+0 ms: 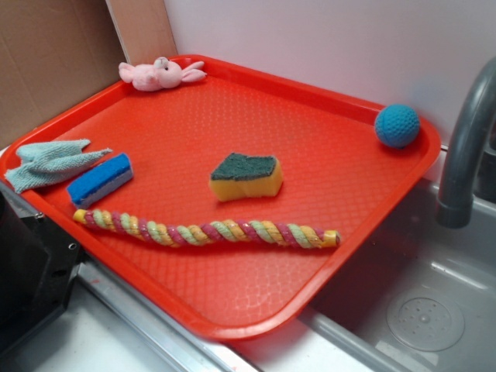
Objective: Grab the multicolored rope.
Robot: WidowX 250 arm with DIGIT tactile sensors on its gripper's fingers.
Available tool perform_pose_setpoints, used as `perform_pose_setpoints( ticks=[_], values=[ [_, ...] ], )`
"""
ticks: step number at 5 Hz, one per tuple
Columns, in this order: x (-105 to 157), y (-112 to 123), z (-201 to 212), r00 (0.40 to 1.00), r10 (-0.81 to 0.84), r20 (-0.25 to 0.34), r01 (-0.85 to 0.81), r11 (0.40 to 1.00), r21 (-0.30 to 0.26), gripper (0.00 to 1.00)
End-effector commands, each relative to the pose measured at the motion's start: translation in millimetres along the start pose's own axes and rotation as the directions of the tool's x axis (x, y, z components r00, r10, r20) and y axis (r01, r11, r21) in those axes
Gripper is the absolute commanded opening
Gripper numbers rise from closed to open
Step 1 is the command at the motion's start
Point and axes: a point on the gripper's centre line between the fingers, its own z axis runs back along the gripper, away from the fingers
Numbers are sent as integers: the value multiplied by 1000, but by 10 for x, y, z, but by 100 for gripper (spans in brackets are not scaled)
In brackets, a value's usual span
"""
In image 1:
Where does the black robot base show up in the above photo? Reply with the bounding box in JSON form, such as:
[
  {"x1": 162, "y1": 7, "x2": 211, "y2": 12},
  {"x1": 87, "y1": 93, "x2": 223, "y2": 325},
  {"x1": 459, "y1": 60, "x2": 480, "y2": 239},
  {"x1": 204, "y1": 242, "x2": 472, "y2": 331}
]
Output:
[{"x1": 1, "y1": 196, "x2": 81, "y2": 355}]

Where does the red plastic tray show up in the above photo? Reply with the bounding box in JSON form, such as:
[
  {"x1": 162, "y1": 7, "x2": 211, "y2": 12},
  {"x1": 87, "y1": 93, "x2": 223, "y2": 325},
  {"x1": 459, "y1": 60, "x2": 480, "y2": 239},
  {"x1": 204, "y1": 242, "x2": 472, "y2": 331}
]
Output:
[{"x1": 1, "y1": 58, "x2": 441, "y2": 341}]

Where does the yellow green scrub sponge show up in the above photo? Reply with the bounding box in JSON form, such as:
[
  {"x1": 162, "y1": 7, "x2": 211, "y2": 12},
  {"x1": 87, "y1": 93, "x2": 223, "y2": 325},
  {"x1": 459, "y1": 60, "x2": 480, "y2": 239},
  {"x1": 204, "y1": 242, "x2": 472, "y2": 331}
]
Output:
[{"x1": 208, "y1": 153, "x2": 284, "y2": 202}]

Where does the blue purple sponge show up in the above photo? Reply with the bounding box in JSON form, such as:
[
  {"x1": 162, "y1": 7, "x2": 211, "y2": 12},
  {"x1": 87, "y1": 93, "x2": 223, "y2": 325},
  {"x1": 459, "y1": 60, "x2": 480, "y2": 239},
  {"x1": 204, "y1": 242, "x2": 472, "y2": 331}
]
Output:
[{"x1": 67, "y1": 153, "x2": 133, "y2": 209}]

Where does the pink plush bunny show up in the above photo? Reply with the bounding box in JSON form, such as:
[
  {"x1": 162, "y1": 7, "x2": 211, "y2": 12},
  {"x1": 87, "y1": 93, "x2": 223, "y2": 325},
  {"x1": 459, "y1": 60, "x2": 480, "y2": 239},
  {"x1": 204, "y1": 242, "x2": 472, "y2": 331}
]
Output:
[{"x1": 118, "y1": 57, "x2": 207, "y2": 92}]

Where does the blue dimpled ball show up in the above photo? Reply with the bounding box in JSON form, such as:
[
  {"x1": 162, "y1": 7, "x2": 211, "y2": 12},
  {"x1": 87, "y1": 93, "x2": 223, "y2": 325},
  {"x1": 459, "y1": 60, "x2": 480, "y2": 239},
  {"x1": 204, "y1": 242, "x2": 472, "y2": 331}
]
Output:
[{"x1": 374, "y1": 105, "x2": 420, "y2": 149}]

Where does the grey faucet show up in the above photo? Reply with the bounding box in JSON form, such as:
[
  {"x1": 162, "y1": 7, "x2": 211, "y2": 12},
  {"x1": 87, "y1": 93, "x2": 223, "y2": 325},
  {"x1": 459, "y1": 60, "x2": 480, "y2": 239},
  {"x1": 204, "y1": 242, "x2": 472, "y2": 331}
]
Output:
[{"x1": 436, "y1": 59, "x2": 495, "y2": 229}]

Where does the light blue cloth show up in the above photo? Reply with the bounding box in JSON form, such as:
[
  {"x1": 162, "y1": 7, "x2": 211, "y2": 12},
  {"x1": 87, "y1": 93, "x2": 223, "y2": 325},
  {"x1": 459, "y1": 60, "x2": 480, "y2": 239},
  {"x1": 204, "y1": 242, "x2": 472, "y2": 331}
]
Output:
[{"x1": 5, "y1": 139, "x2": 112, "y2": 194}]

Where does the grey toy sink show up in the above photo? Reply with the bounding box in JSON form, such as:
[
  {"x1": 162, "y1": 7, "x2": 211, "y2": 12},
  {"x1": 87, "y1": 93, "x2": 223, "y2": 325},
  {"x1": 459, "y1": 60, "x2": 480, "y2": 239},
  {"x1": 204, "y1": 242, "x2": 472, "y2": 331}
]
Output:
[{"x1": 1, "y1": 159, "x2": 495, "y2": 371}]

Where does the brown cardboard panel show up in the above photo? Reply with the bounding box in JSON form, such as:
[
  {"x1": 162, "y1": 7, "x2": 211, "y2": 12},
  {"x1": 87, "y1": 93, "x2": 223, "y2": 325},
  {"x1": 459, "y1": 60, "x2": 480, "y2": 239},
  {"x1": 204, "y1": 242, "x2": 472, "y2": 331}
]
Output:
[{"x1": 1, "y1": 1, "x2": 177, "y2": 147}]

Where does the multicolored twisted rope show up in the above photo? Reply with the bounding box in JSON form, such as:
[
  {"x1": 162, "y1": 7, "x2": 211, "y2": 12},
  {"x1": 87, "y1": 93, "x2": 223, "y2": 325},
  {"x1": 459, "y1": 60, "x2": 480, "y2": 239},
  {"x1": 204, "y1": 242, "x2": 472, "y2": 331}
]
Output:
[{"x1": 72, "y1": 208, "x2": 343, "y2": 250}]

